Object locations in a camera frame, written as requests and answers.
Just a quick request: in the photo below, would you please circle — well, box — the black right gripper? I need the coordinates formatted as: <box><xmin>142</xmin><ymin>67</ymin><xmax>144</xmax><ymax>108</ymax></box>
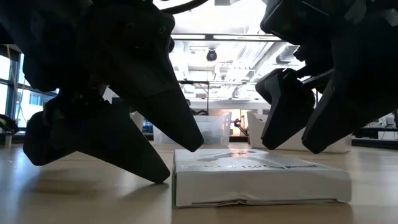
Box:
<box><xmin>261</xmin><ymin>0</ymin><xmax>398</xmax><ymax>154</ymax></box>

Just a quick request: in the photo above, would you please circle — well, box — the long ceiling light strip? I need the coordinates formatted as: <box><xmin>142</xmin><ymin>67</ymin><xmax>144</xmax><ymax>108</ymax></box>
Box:
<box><xmin>170</xmin><ymin>32</ymin><xmax>282</xmax><ymax>43</ymax></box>

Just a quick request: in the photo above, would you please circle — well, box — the black table frame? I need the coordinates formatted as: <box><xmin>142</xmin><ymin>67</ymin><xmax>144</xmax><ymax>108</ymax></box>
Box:
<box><xmin>178</xmin><ymin>80</ymin><xmax>211</xmax><ymax>116</ymax></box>

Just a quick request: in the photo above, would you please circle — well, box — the black desk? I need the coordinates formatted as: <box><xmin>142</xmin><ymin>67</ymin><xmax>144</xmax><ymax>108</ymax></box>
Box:
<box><xmin>353</xmin><ymin>126</ymin><xmax>398</xmax><ymax>149</ymax></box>

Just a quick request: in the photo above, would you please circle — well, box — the white green Acer box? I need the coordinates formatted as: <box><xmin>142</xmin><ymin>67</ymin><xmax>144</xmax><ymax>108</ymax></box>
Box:
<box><xmin>172</xmin><ymin>148</ymin><xmax>353</xmax><ymax>208</ymax></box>

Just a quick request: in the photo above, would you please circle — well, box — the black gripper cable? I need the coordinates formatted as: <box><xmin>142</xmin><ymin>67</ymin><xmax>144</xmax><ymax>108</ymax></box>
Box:
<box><xmin>160</xmin><ymin>0</ymin><xmax>209</xmax><ymax>15</ymax></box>

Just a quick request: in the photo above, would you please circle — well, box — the clear plastic bin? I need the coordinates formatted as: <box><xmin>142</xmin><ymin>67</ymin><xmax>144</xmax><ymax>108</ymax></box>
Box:
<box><xmin>152</xmin><ymin>111</ymin><xmax>233</xmax><ymax>147</ymax></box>

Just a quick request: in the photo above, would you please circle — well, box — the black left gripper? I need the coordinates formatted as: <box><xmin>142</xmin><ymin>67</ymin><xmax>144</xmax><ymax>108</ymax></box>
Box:
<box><xmin>0</xmin><ymin>0</ymin><xmax>175</xmax><ymax>97</ymax></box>

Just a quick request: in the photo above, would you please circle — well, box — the large window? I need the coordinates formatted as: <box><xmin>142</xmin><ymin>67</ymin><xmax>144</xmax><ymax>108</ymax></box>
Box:
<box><xmin>0</xmin><ymin>54</ymin><xmax>60</xmax><ymax>129</ymax></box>

